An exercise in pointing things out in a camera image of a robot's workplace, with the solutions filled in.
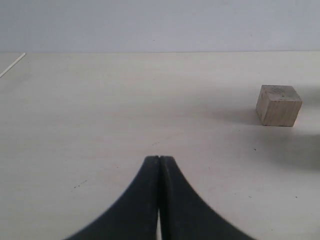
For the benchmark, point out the medium wooden cube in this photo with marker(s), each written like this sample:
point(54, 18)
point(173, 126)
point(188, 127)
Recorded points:
point(278, 105)

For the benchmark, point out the white thin stick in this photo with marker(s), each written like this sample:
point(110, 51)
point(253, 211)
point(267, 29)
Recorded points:
point(8, 60)

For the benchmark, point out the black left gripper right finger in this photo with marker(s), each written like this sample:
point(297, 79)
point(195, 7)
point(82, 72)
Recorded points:
point(184, 215)

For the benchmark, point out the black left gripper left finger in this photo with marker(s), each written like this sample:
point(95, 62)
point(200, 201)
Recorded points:
point(134, 216)

